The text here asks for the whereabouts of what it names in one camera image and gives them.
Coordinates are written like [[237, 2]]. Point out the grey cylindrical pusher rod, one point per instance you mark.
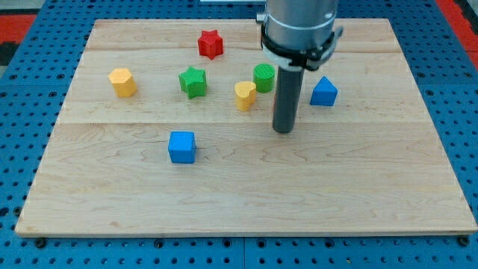
[[288, 88]]

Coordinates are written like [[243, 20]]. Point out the green cylinder block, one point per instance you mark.
[[263, 77]]

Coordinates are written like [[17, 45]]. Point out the yellow heart block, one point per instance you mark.
[[245, 95]]

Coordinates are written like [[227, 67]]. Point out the wooden board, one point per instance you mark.
[[372, 164]]

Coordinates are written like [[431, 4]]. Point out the blue cube block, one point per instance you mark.
[[182, 147]]

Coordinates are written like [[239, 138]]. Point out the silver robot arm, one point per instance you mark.
[[296, 35]]

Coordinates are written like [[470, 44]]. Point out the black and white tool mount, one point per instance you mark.
[[294, 60]]

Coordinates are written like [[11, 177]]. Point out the blue triangle block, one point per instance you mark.
[[324, 93]]

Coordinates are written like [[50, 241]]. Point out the yellow hexagon block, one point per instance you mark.
[[123, 82]]

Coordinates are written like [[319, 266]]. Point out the green star block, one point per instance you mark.
[[193, 82]]

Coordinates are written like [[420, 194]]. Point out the red star block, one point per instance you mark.
[[210, 44]]

